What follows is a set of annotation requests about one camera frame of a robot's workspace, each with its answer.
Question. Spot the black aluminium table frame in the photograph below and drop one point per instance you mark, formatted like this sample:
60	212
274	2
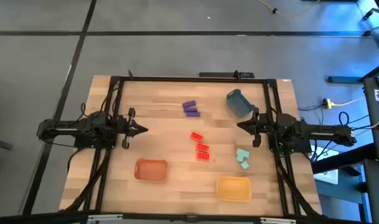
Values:
192	79

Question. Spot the long mint green block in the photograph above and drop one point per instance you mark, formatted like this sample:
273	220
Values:
242	152

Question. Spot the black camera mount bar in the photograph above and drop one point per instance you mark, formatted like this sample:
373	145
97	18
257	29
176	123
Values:
220	75

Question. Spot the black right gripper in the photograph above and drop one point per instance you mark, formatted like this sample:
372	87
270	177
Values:
264	126

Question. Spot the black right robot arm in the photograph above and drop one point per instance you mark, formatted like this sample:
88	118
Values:
326	134

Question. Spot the yellow plastic basket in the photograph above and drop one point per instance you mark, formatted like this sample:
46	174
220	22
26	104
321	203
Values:
233	189

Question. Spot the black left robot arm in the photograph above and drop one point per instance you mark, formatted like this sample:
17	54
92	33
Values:
68	127

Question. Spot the orange plastic basket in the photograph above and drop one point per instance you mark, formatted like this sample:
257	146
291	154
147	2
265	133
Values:
150	170

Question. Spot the red studded building block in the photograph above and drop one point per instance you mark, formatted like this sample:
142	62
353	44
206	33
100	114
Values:
203	156
196	137
202	147

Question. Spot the blue-grey plastic basket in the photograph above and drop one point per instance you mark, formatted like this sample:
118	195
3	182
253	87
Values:
239	104

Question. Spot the silver frame bracket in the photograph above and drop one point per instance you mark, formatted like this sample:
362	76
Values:
105	217
277	220

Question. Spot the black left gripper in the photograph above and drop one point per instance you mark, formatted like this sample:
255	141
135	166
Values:
127	129

